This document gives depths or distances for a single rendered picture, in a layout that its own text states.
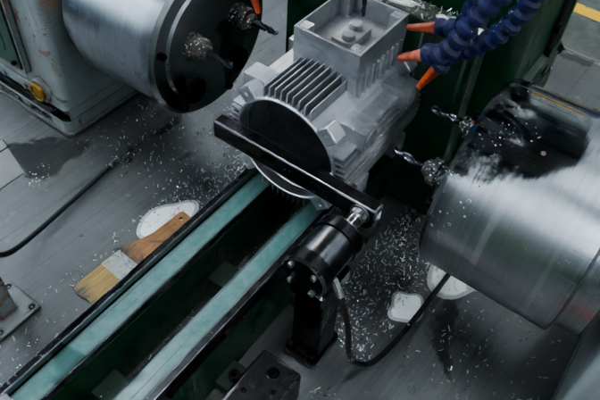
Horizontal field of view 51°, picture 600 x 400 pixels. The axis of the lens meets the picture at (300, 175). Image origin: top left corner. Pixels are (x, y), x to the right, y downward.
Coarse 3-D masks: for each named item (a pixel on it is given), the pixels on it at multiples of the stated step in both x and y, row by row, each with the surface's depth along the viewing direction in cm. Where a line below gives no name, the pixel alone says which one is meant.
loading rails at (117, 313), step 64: (256, 192) 91; (384, 192) 106; (192, 256) 83; (256, 256) 83; (128, 320) 76; (192, 320) 76; (256, 320) 84; (64, 384) 71; (128, 384) 70; (192, 384) 75
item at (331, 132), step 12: (396, 60) 86; (408, 72) 86; (252, 84) 80; (252, 96) 80; (336, 120) 76; (324, 132) 76; (336, 132) 76; (336, 144) 76; (240, 156) 90; (252, 168) 90; (324, 204) 84
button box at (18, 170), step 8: (0, 144) 72; (0, 152) 72; (8, 152) 73; (0, 160) 73; (8, 160) 73; (16, 160) 74; (0, 168) 73; (8, 168) 73; (16, 168) 74; (0, 176) 73; (8, 176) 73; (16, 176) 74; (0, 184) 73
